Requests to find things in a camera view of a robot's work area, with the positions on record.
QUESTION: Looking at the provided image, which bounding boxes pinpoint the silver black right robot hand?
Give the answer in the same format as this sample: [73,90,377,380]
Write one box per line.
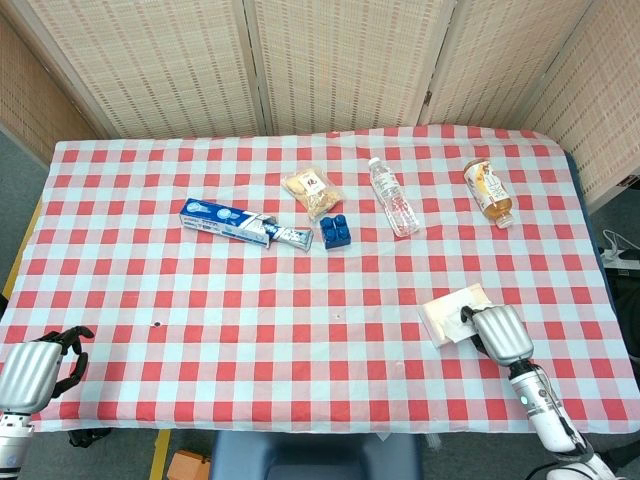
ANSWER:
[459,303,536,367]

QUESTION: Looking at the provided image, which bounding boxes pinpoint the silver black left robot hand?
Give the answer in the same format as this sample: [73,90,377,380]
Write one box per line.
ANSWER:
[0,325,96,416]

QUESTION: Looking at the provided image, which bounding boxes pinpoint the red white checkered tablecloth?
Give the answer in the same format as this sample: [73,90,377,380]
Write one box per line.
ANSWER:
[0,123,640,434]

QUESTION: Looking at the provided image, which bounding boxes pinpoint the black equipment case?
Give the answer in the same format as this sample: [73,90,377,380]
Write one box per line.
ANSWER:
[603,265,640,364]

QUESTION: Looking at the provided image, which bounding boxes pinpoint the amber tea bottle yellow label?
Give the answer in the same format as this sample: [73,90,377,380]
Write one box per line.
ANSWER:
[462,158,516,230]

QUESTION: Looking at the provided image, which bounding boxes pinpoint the white power strip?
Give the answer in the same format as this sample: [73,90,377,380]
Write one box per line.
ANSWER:
[598,228,640,267]

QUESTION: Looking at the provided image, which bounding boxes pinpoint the clear plastic water bottle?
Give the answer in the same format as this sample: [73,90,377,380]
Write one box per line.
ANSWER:
[368,156,422,239]

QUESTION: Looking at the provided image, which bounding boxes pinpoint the orange box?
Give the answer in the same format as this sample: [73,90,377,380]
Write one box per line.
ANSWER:
[167,448,214,480]

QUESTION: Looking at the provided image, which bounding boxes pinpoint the blue plastic building block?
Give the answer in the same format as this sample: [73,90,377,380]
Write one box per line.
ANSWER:
[319,213,353,251]

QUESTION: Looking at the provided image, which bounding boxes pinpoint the silver blue toothpaste tube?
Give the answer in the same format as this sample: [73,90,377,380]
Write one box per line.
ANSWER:
[267,223,315,253]

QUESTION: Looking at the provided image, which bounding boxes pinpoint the clear bag of snacks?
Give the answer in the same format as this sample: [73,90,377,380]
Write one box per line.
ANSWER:
[280,167,346,223]

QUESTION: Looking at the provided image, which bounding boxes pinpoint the blue white toothpaste box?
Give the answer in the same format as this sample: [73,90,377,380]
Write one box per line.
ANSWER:
[179,197,280,250]

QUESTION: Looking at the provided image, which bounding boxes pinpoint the woven folding screen panel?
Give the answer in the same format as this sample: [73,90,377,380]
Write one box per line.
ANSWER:
[418,0,596,132]
[24,0,269,141]
[0,12,109,166]
[243,0,459,137]
[522,0,640,211]

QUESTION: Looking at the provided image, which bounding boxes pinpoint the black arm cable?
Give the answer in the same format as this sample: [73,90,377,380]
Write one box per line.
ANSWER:
[534,364,604,459]

